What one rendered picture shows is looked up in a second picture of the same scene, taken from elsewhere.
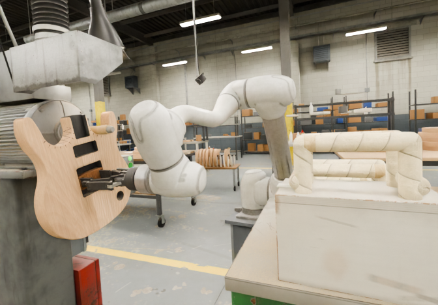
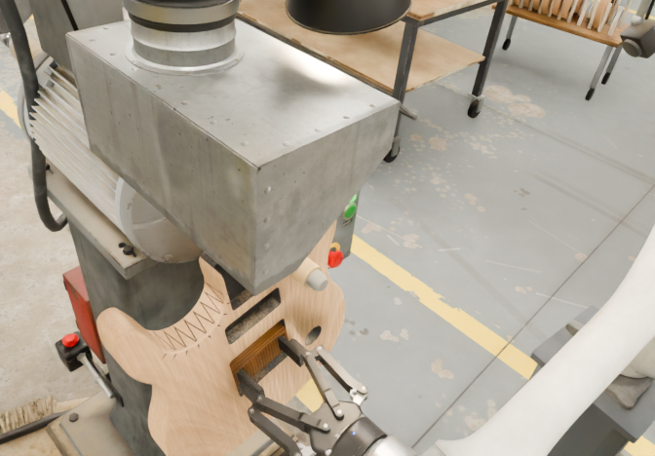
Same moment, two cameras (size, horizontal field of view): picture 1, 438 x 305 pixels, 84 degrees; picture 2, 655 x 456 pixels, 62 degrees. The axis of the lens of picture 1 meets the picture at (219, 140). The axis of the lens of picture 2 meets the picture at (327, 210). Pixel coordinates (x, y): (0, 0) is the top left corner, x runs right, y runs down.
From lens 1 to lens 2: 0.69 m
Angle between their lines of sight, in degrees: 40
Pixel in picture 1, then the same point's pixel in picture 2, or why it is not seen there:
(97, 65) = (309, 219)
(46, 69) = (165, 181)
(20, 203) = (126, 287)
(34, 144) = (144, 371)
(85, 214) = (242, 417)
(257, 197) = (640, 361)
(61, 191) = (198, 412)
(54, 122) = not seen: hidden behind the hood
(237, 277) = not seen: outside the picture
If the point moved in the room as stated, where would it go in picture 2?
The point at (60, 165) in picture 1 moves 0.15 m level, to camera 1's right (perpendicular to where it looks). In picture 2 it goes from (198, 373) to (305, 423)
